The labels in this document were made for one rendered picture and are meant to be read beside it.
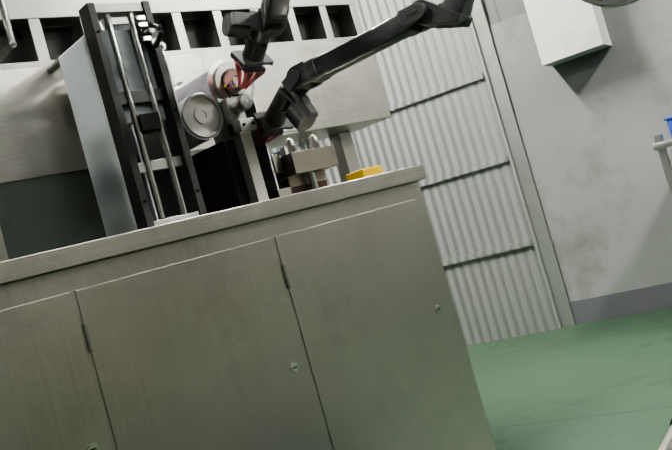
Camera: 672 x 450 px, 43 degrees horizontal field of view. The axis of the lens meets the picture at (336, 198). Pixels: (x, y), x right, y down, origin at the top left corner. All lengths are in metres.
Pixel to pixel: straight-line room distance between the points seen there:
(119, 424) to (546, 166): 3.16
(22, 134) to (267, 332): 0.89
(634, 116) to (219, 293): 2.89
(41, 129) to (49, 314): 0.84
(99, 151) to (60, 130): 0.21
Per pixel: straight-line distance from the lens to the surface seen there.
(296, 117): 2.21
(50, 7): 2.57
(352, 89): 3.07
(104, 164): 2.26
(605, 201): 4.43
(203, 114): 2.27
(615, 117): 4.39
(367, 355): 2.10
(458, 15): 2.00
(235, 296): 1.89
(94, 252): 1.72
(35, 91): 2.45
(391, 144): 4.78
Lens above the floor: 0.79
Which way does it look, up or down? 2 degrees up
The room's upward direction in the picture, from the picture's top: 16 degrees counter-clockwise
